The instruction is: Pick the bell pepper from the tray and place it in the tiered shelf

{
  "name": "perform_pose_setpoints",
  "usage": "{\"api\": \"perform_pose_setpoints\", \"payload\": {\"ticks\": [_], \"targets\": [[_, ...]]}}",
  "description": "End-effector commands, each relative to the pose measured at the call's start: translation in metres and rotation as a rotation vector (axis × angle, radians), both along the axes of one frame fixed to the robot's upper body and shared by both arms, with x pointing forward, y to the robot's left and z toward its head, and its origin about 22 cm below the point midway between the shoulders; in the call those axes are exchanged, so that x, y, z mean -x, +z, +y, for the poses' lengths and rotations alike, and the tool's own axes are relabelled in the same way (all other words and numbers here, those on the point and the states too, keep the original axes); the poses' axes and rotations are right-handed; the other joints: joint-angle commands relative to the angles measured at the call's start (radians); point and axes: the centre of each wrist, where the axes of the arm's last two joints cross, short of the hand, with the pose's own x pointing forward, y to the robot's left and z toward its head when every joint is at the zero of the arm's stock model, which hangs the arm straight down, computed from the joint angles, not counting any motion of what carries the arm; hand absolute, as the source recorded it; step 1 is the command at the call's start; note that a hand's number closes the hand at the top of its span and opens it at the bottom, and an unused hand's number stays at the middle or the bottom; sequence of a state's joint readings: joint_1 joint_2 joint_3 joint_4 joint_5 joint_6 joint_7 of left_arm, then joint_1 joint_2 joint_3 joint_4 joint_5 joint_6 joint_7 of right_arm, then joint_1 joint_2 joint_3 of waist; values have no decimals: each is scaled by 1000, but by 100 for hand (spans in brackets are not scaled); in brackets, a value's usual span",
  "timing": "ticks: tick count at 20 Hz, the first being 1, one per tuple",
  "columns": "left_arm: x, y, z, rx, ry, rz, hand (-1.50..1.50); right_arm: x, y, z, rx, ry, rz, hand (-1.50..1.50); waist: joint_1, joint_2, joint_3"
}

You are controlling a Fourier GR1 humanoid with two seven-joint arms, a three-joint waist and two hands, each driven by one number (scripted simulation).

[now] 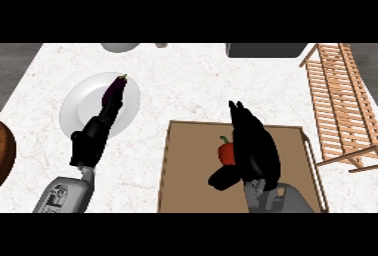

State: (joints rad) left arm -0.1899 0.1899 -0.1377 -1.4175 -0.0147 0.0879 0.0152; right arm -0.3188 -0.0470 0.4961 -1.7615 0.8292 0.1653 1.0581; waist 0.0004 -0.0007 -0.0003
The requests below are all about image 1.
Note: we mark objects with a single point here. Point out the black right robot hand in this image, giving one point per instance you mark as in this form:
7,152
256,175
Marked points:
253,146

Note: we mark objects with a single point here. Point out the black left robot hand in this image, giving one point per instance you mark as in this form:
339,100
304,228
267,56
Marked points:
89,140

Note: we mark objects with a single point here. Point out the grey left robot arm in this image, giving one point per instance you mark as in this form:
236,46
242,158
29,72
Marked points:
67,196

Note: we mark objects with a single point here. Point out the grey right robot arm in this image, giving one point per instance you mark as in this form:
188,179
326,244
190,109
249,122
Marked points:
275,199

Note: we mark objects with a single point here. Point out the red bell pepper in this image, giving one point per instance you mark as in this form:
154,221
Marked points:
227,153

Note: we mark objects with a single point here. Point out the brown wooden tray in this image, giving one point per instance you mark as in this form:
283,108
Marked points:
197,180

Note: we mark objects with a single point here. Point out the wooden tiered shelf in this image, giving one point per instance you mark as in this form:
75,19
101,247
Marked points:
340,106

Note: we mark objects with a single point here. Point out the white round plate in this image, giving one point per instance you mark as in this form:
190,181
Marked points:
84,100

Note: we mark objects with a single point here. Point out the dark purple eggplant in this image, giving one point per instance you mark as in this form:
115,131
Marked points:
115,89

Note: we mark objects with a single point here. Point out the brown round wooden object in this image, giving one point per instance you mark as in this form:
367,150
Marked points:
7,153

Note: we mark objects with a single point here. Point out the grey round bowl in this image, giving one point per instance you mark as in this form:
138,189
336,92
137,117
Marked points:
120,47

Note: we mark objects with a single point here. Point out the dark grey rectangular appliance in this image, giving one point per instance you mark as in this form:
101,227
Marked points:
267,50

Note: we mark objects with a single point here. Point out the small beige object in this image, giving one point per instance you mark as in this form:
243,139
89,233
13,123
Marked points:
162,45

